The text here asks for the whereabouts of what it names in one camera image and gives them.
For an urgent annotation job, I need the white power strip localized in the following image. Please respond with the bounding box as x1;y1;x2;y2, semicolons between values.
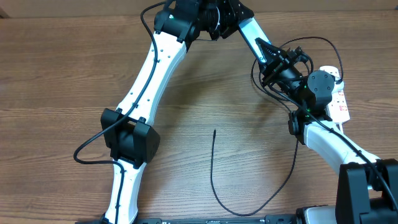
320;65;350;124

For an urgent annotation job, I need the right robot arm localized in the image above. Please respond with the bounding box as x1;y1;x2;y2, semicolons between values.
255;38;397;223

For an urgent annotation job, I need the blue screen smartphone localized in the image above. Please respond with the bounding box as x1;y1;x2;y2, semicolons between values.
239;17;271;63

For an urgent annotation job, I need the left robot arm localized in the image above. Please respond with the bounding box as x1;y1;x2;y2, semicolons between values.
101;1;254;223

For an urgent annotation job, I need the white charger plug adapter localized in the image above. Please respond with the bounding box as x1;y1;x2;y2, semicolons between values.
331;76;345;93

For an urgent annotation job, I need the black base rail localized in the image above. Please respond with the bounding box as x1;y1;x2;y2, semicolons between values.
74;214;299;224

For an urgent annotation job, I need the black charging cable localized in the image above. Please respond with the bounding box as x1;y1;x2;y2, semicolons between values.
210;36;345;217

